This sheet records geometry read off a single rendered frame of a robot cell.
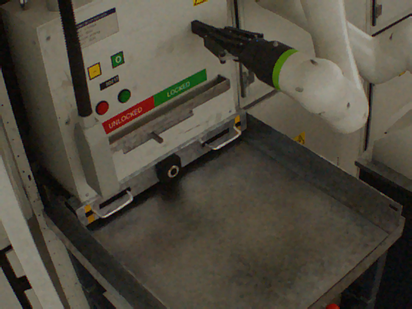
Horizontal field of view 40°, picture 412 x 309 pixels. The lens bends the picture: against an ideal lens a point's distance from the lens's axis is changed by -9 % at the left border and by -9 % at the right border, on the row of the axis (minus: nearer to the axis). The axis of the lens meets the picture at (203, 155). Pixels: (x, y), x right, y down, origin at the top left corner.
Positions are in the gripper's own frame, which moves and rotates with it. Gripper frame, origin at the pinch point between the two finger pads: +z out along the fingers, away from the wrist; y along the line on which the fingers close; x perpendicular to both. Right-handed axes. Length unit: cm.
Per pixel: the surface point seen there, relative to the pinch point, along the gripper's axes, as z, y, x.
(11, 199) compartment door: -42, -64, 18
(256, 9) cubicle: 15.4, 31.5, -10.5
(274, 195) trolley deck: -20.2, 0.9, -38.4
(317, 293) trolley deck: -49, -14, -38
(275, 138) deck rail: -8.3, 13.5, -34.6
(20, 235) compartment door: -42, -65, 13
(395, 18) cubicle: 17, 113, -41
